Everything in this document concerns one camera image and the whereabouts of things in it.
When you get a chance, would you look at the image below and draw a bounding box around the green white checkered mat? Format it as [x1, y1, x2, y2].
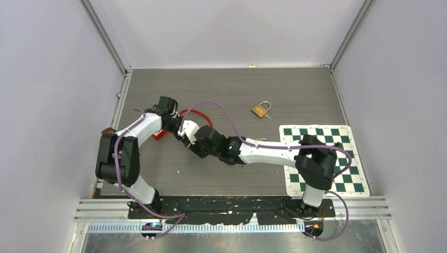
[278, 125, 371, 198]

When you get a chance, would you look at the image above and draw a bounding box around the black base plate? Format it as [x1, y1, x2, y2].
[149, 196, 335, 225]

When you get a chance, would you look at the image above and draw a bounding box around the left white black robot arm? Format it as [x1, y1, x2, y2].
[95, 96, 179, 218]

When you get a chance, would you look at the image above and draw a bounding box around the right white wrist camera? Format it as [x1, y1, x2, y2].
[177, 120, 200, 144]

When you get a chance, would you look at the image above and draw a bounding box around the brown wooden metronome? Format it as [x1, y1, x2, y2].
[101, 127, 116, 135]

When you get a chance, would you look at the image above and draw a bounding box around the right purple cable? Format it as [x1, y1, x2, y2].
[178, 101, 353, 243]

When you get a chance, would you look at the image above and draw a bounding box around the large brass padlock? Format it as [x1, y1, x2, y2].
[250, 101, 271, 119]

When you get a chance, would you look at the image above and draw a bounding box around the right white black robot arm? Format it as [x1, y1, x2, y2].
[177, 125, 337, 216]

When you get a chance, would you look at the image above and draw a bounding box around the red combination lock box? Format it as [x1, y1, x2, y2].
[152, 130, 167, 141]

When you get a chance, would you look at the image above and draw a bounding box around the red cable lock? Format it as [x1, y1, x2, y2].
[179, 109, 213, 128]

